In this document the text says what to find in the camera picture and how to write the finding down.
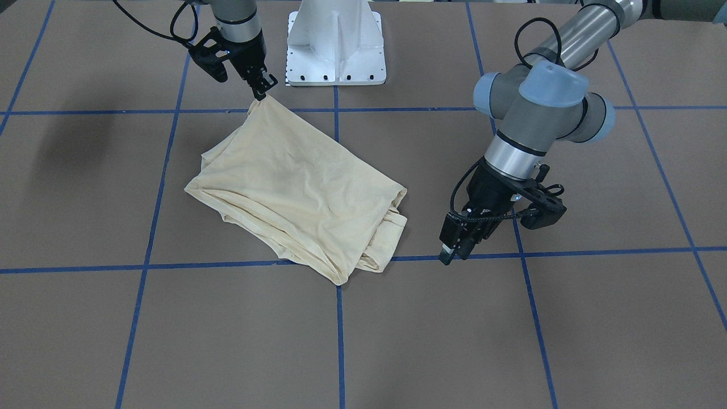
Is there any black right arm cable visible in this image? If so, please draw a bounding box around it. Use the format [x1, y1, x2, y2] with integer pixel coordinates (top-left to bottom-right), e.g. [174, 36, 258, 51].
[114, 0, 199, 46]

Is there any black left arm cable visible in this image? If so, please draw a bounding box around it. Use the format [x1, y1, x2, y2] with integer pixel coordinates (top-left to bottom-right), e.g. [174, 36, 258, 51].
[449, 17, 600, 222]

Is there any cream long-sleeve printed shirt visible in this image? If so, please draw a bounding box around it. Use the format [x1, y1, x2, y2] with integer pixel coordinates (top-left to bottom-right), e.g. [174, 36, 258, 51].
[185, 96, 407, 285]

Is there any white camera mast base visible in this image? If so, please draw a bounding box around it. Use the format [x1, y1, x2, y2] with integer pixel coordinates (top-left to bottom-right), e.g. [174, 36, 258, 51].
[286, 1, 387, 86]

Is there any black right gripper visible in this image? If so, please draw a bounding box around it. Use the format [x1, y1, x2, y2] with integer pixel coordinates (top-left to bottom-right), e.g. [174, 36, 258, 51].
[189, 27, 278, 101]

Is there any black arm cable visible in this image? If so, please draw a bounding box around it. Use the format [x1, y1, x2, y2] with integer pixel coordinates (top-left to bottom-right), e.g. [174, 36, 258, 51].
[114, 0, 199, 46]
[449, 17, 600, 222]

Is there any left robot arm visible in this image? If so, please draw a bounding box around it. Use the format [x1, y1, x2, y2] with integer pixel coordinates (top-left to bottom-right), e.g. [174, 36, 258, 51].
[439, 1, 646, 265]

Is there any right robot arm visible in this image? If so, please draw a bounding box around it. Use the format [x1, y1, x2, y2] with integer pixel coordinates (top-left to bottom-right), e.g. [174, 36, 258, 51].
[189, 1, 278, 101]

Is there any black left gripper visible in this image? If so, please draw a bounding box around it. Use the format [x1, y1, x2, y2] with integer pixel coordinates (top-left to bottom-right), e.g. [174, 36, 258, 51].
[438, 157, 567, 266]

